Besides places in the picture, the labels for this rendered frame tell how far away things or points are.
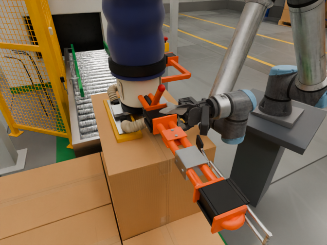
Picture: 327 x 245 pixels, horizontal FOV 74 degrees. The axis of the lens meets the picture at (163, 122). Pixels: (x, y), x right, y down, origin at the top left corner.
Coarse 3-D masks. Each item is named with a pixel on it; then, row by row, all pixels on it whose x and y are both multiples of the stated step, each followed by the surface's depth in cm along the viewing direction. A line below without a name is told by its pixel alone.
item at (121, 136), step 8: (104, 104) 103; (112, 104) 101; (112, 112) 95; (112, 120) 91; (120, 120) 88; (128, 120) 90; (112, 128) 88; (120, 128) 85; (120, 136) 82; (128, 136) 82; (136, 136) 83
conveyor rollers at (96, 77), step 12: (84, 60) 284; (96, 60) 282; (72, 72) 245; (84, 72) 248; (96, 72) 246; (108, 72) 249; (84, 84) 220; (96, 84) 223; (108, 84) 220; (84, 108) 184; (84, 120) 170; (84, 132) 156; (96, 132) 152
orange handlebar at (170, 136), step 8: (176, 64) 112; (184, 72) 104; (168, 80) 98; (176, 80) 100; (152, 96) 83; (144, 104) 78; (160, 128) 66; (176, 128) 65; (168, 136) 62; (176, 136) 62; (184, 136) 62; (168, 144) 61; (176, 144) 63; (184, 144) 60; (200, 168) 53; (208, 168) 52; (192, 176) 50; (208, 176) 51; (216, 176) 50; (240, 216) 42; (224, 224) 41; (232, 224) 41; (240, 224) 41
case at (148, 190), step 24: (96, 96) 113; (168, 96) 113; (96, 120) 94; (120, 144) 81; (144, 144) 81; (192, 144) 81; (120, 168) 71; (144, 168) 72; (168, 168) 77; (120, 192) 74; (144, 192) 79; (168, 192) 85; (192, 192) 91; (120, 216) 82; (144, 216) 87; (168, 216) 94
